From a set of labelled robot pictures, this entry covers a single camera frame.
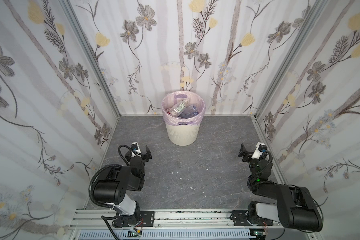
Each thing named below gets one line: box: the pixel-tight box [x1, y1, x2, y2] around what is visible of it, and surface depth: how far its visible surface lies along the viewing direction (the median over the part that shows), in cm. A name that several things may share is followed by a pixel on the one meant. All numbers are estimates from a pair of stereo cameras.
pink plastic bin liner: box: [161, 90, 206, 126], surface depth 93 cm
